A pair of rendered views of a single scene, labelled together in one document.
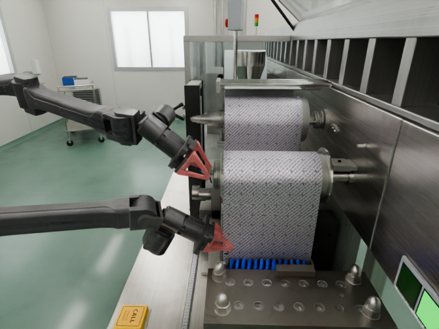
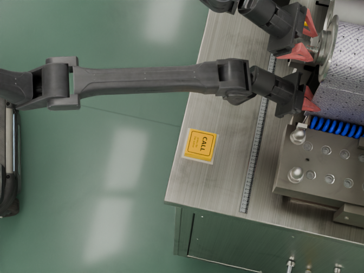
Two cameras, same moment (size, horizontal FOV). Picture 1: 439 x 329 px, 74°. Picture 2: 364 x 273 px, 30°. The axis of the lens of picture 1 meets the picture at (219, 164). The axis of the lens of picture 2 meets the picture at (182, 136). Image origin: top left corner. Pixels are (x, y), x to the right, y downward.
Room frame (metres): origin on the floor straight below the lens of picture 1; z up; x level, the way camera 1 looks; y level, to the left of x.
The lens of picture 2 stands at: (-0.02, 0.20, 2.56)
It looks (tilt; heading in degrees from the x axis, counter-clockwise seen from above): 71 degrees down; 8
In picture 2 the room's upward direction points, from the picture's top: 3 degrees clockwise
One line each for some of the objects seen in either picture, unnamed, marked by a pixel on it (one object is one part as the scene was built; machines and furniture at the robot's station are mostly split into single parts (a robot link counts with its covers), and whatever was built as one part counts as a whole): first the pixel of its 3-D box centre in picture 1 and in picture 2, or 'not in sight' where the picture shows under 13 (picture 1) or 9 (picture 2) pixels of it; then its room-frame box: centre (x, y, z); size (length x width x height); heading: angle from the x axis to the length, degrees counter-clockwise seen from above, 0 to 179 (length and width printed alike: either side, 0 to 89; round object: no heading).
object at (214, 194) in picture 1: (210, 230); (297, 69); (0.72, 0.03, 1.05); 0.06 x 0.05 x 0.31; 88
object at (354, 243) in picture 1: (281, 136); not in sight; (1.75, -0.39, 1.02); 2.24 x 0.04 x 0.24; 178
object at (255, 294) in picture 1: (291, 303); (362, 176); (0.50, -0.17, 1.00); 0.40 x 0.16 x 0.06; 88
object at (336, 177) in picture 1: (336, 175); not in sight; (0.68, -0.30, 1.25); 0.07 x 0.04 x 0.04; 88
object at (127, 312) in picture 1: (131, 318); (200, 144); (0.53, 0.23, 0.91); 0.07 x 0.07 x 0.02; 88
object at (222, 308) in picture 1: (222, 301); (297, 173); (0.46, -0.01, 1.05); 0.04 x 0.04 x 0.04
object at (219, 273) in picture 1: (219, 269); (299, 134); (0.56, 0.00, 1.05); 0.04 x 0.04 x 0.04
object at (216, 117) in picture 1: (217, 119); not in sight; (0.94, 0.01, 1.33); 0.06 x 0.06 x 0.06; 88
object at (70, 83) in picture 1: (81, 109); not in sight; (4.93, 2.36, 0.51); 0.91 x 0.58 x 1.02; 22
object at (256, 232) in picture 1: (268, 235); (361, 111); (0.62, -0.13, 1.11); 0.23 x 0.01 x 0.18; 88
